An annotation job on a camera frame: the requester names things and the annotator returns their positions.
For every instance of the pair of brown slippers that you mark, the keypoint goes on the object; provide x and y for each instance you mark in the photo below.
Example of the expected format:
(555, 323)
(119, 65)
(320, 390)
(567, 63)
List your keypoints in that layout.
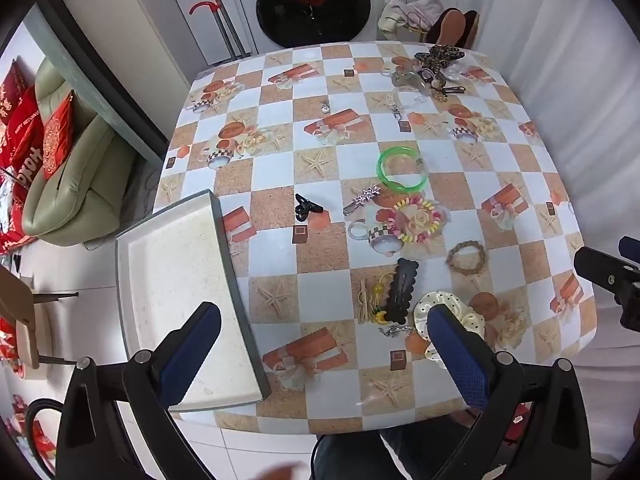
(452, 27)

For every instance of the person's jeans leg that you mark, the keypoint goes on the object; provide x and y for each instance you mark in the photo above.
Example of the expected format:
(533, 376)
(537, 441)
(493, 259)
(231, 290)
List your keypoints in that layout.
(375, 455)

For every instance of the small black claw clip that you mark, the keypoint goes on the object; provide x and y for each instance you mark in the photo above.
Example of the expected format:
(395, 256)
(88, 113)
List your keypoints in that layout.
(302, 207)

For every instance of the person's left hand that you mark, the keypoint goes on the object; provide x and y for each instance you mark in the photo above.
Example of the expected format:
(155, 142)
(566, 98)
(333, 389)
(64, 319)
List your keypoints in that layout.
(287, 472)

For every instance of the red cushion small white lettering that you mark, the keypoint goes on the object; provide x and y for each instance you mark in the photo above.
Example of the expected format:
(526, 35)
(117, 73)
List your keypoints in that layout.
(25, 120)

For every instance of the pale clothes on rack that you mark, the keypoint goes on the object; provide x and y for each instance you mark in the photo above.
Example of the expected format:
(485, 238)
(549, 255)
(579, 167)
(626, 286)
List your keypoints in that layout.
(400, 12)

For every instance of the white washing machine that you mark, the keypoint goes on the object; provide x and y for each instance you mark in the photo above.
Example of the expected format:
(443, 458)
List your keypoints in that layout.
(315, 5)

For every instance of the red cushion gold round pattern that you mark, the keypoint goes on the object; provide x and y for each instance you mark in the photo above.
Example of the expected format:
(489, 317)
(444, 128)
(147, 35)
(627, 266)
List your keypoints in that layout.
(57, 135)

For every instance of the beige chair with black legs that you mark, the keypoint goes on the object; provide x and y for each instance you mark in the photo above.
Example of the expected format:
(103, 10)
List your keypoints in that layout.
(15, 295)

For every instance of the beige hair clip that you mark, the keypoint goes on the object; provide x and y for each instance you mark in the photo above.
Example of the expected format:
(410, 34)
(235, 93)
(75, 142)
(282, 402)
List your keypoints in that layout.
(365, 300)

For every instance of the checkered printed tablecloth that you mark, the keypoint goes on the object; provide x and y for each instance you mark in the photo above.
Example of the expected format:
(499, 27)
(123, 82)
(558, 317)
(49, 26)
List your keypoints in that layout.
(320, 160)

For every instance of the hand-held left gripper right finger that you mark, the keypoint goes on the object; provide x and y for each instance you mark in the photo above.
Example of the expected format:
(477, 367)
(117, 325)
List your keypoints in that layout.
(460, 355)

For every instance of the small silver brooch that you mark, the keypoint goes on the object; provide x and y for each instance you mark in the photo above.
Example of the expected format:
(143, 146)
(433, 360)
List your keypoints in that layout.
(395, 331)

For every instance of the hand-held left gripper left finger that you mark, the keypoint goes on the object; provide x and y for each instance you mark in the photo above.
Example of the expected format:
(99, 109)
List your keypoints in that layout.
(192, 355)

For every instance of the grey claw hair clip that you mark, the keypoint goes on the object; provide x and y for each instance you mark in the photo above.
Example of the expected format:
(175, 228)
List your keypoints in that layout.
(407, 80)

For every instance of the pile of red gift boxes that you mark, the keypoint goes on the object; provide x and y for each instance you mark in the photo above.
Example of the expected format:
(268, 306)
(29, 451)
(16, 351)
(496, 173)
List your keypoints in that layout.
(20, 440)

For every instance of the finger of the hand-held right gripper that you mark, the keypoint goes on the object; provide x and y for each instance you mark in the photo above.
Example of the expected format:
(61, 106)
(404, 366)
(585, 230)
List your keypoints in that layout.
(631, 248)
(600, 265)

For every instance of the red cushion large white lettering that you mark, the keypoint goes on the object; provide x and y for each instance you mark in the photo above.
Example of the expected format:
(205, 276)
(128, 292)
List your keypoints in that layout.
(30, 167)

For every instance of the black scalloped snap hair clip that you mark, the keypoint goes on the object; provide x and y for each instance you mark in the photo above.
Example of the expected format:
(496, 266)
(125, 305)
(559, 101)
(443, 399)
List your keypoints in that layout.
(400, 290)

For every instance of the cream polka-dot scrunchie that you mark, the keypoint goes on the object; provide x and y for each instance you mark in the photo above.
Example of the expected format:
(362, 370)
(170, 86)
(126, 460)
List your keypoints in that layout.
(472, 320)

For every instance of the grey and white tray box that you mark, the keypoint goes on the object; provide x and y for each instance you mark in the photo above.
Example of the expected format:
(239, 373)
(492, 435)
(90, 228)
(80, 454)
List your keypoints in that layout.
(175, 270)

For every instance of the red plastic stool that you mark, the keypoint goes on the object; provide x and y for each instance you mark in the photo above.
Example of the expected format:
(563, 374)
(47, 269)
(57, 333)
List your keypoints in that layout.
(517, 425)

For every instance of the silver star hair clip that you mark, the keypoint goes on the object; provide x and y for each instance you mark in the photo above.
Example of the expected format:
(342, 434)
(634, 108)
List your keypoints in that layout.
(362, 200)

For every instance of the white curtain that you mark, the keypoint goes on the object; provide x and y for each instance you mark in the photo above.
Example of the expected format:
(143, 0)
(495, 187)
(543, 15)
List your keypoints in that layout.
(550, 35)

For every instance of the pale green leather sofa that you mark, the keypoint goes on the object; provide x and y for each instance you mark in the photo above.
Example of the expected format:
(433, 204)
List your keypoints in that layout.
(75, 185)

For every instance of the green translucent bangle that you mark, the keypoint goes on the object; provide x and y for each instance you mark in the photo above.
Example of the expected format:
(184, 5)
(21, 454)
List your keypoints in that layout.
(381, 167)

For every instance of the grey sliding door frame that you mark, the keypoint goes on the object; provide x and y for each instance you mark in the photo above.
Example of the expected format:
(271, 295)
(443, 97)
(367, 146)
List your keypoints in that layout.
(100, 80)

